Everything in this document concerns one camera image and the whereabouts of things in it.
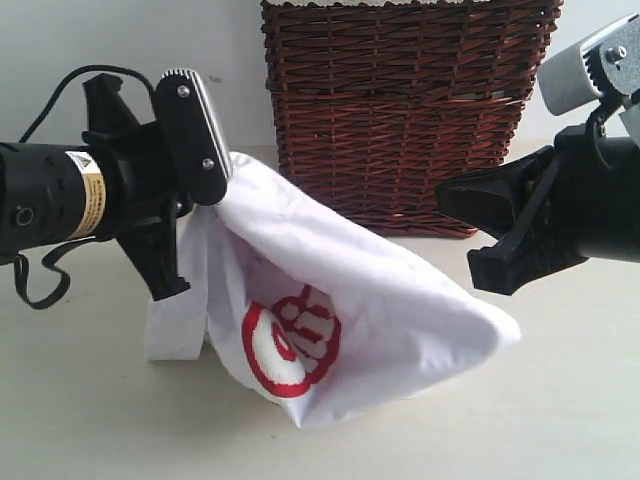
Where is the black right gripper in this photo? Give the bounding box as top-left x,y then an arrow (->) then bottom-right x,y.
435,124 -> 598,295

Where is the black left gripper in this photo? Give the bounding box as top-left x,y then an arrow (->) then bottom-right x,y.
82,73 -> 193,301

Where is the white t-shirt with red logo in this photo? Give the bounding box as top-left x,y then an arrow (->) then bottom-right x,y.
145,152 -> 521,429

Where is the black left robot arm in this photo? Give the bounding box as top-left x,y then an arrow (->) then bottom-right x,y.
1,65 -> 193,310

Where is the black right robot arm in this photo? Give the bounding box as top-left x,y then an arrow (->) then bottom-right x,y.
435,126 -> 639,296

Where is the dark brown wicker basket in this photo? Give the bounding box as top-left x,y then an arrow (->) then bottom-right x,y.
261,1 -> 562,238

